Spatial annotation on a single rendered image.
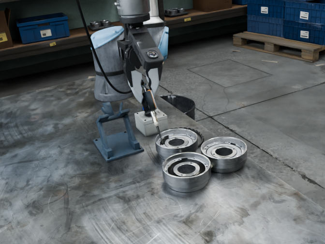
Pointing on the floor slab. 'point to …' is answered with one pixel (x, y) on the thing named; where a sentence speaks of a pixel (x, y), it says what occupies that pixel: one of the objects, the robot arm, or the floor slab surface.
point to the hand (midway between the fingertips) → (147, 98)
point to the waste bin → (181, 104)
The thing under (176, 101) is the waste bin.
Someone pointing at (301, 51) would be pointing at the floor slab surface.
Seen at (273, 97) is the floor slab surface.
